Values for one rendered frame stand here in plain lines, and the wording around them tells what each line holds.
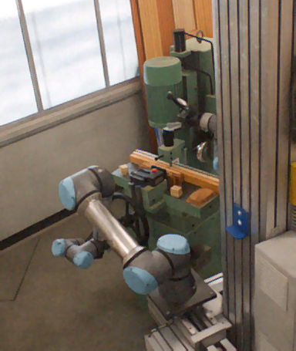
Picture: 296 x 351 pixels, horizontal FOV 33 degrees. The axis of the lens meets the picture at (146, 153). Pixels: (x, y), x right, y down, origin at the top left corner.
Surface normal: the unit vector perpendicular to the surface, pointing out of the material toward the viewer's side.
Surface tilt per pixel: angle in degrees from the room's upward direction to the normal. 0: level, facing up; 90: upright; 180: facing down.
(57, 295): 0
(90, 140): 90
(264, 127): 90
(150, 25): 87
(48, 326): 0
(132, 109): 90
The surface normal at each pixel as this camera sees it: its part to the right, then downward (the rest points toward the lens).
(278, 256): -0.10, -0.89
